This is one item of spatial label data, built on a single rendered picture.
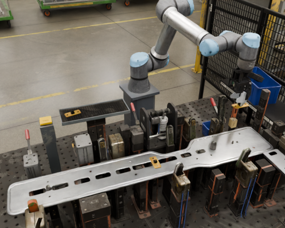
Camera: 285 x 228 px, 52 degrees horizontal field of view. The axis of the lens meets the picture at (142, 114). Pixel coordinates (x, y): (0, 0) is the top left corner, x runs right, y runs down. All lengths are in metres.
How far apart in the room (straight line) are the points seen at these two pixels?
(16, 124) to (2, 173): 1.76
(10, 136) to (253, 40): 2.87
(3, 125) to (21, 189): 2.39
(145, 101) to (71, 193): 0.82
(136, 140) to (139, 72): 0.47
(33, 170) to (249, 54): 1.14
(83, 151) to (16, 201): 0.37
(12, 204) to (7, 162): 0.73
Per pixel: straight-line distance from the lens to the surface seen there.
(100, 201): 1.32
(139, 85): 1.88
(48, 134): 1.62
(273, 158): 1.69
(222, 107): 1.73
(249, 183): 1.58
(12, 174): 2.04
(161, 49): 1.84
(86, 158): 1.52
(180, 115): 1.67
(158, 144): 1.68
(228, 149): 1.66
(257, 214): 1.80
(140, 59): 1.82
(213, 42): 1.34
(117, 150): 1.54
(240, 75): 1.44
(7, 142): 3.53
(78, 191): 1.41
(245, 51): 1.40
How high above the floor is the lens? 2.04
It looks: 34 degrees down
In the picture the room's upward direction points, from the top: 1 degrees clockwise
